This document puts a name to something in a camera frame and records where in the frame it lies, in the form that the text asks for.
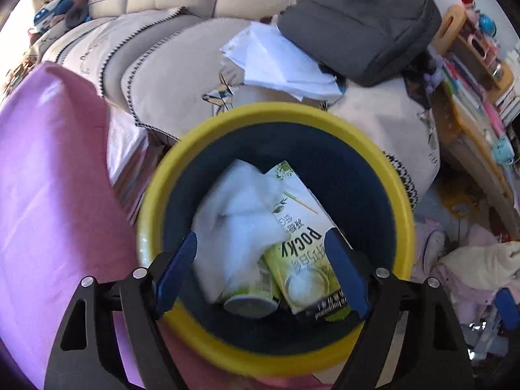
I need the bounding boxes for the white paper towel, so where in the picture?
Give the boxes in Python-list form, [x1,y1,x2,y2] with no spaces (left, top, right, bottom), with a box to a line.
[191,160,288,304]

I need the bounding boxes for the purple floral tablecloth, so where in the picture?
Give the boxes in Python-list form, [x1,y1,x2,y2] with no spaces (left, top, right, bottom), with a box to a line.
[1,62,137,388]

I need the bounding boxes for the white papers on sofa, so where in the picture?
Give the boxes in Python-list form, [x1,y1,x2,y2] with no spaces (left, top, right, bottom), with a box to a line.
[221,21,344,102]

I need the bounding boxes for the dark grey backpack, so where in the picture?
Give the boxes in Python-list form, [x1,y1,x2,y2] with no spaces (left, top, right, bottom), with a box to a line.
[278,0,442,87]

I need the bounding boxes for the green Pocky box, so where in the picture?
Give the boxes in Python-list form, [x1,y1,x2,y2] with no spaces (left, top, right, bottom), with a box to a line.
[264,161,351,321]

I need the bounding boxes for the green white juice bottle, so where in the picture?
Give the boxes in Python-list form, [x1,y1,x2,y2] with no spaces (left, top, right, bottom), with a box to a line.
[220,257,281,319]

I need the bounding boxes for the wooden side shelf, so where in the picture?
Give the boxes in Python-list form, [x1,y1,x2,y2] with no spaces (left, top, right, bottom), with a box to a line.
[430,4,520,212]

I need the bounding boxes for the beige sectional sofa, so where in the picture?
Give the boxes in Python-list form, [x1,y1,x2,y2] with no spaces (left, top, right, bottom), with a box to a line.
[32,0,440,205]

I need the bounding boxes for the yellow rimmed trash bin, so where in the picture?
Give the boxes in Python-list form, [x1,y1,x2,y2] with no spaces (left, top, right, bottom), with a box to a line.
[136,102,414,377]

